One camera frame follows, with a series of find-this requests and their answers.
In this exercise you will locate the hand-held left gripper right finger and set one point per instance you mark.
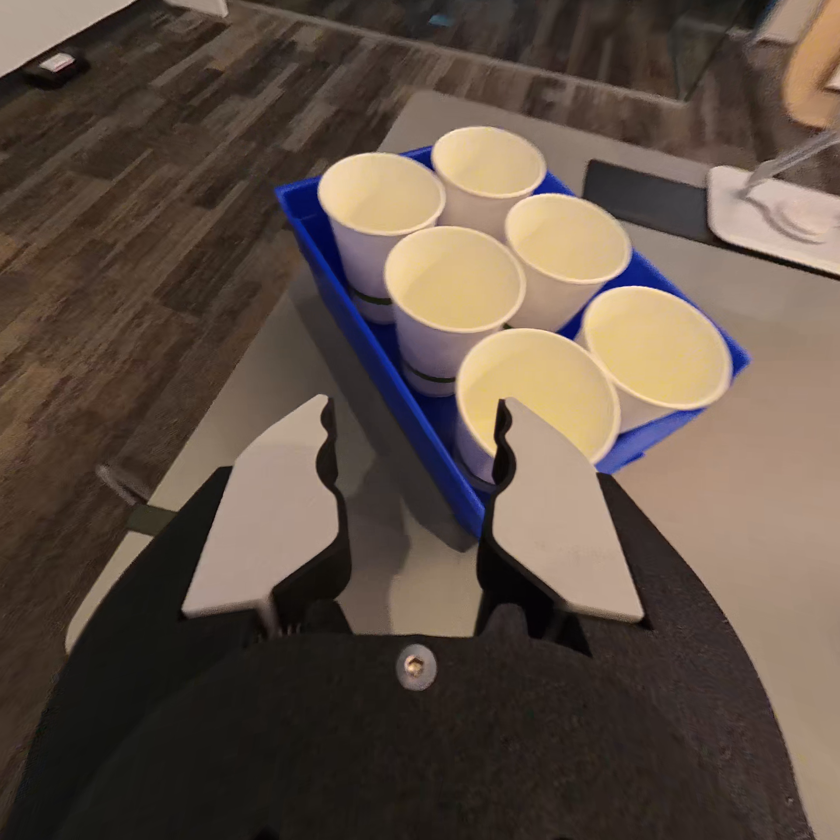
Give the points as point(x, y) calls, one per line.
point(565, 538)

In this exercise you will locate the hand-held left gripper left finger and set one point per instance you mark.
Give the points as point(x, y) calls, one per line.
point(263, 525)

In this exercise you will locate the blue plastic bin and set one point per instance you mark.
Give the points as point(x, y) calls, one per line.
point(328, 276)

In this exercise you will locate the white board stand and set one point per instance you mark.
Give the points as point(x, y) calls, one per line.
point(761, 217)

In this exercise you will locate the small black floor device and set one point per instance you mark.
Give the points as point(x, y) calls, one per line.
point(59, 68)

